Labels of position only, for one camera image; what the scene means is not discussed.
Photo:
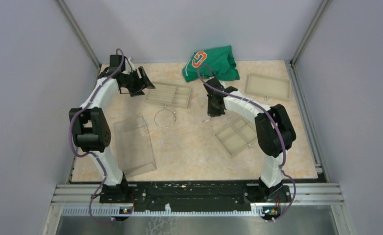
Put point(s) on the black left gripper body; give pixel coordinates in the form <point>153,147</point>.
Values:
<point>133,83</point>

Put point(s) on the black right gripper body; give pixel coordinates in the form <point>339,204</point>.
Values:
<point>212,110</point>

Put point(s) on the beige ring roll tray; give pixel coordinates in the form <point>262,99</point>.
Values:
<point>168,94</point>

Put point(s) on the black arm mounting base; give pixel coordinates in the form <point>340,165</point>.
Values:
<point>194,196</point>

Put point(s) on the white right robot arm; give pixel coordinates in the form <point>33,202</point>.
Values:
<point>274,130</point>

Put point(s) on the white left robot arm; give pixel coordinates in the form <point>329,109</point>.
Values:
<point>89,133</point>

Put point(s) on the beige four-compartment tray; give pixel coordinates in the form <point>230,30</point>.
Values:
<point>236,136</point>

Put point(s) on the green cloth with orange logo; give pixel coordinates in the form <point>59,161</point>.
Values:
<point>218,62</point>

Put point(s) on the beige flat open tray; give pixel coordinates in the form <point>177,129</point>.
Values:
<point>268,87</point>

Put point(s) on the clear acrylic box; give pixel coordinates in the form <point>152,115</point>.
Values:
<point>134,147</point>

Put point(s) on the aluminium front frame rail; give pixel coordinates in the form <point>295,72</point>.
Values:
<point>78,200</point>

